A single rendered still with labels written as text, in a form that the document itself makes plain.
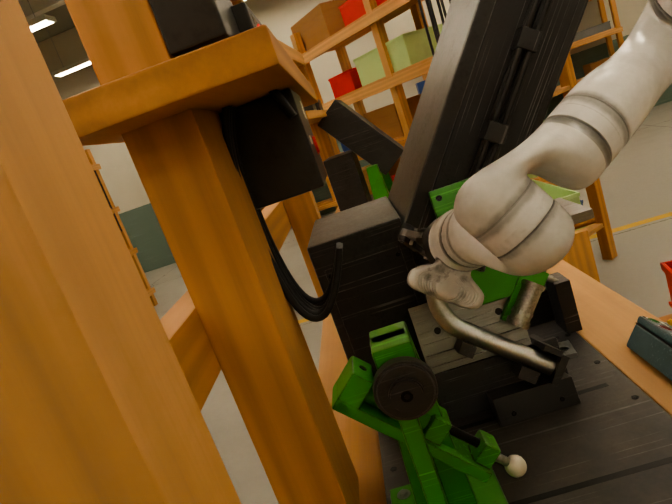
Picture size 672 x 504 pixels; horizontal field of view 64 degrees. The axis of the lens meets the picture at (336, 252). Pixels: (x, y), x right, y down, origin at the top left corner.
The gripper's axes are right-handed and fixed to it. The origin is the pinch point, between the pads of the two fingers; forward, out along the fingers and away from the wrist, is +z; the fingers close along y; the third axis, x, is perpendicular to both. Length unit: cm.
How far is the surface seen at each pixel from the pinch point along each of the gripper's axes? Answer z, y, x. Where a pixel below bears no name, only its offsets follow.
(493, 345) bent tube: 8.6, -15.9, 9.3
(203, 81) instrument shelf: -26.1, 31.6, -3.6
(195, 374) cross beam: -14.6, 23.7, 25.1
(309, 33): 368, 92, -206
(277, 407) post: -5.0, 13.5, 27.2
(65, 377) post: -49, 25, 21
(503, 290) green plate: 11.0, -15.5, 0.0
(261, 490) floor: 182, 4, 100
